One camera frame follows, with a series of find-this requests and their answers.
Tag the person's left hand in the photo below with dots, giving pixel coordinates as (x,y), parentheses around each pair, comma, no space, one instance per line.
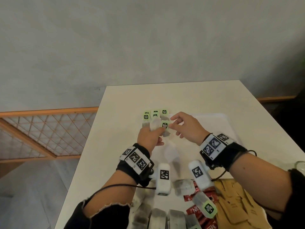
(150,140)

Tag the person's right hand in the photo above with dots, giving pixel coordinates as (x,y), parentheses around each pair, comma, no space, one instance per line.
(190,128)

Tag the white tea bag green tag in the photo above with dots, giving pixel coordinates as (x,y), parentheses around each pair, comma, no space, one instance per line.
(165,125)
(155,124)

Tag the white tray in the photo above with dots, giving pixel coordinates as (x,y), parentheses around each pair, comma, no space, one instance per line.
(214,124)

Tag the rows of laid tea bags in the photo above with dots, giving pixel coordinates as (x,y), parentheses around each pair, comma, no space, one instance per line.
(155,112)

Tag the pile of tea bags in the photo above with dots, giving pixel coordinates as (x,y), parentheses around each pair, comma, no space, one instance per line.
(157,217)

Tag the pile of red coffee sachets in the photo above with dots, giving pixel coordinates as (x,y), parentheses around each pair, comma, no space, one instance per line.
(194,209)

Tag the pile of brown sugar packets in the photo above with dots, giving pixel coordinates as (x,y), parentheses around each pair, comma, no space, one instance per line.
(238,207)

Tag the person's right forearm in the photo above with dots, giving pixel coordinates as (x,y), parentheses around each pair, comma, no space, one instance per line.
(257,178)

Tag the person's left forearm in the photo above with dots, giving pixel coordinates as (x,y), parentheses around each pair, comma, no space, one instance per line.
(112,188)

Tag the black left wristband marker tags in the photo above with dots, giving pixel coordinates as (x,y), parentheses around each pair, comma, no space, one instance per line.
(134,159)

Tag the wooden lattice screen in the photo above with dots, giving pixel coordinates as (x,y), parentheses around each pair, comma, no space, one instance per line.
(47,112)

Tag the black furniture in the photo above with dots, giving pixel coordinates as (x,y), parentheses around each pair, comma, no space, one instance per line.
(297,121)

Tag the clear glass jar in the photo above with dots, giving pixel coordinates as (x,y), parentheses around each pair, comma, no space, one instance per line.
(300,164)

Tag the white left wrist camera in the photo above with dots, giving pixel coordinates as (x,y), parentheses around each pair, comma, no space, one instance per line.
(164,178)

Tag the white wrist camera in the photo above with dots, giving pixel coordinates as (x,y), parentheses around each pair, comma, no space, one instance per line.
(199,174)
(164,178)

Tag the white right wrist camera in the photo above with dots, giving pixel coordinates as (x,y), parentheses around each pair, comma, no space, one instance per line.
(199,174)

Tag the wooden wall rail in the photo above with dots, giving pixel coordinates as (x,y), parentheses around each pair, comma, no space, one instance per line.
(274,99)

